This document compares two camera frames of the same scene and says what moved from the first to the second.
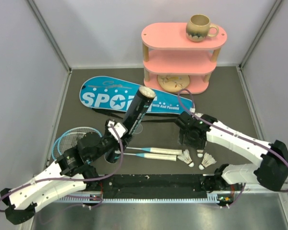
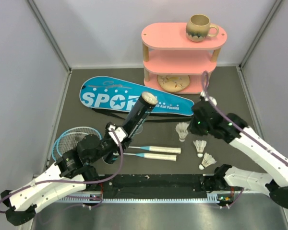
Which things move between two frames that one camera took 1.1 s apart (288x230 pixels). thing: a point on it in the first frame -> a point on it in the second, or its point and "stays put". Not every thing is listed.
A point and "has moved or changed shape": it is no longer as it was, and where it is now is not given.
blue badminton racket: (68, 143) stays put
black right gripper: (183, 139) -> (192, 128)
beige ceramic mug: (198, 27) stays put
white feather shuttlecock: (186, 157) has moved or changed shape
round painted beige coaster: (173, 83) stays put
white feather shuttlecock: (208, 160) stays put
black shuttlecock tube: (133, 120) has moved or changed shape
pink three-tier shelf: (173, 62) stays put
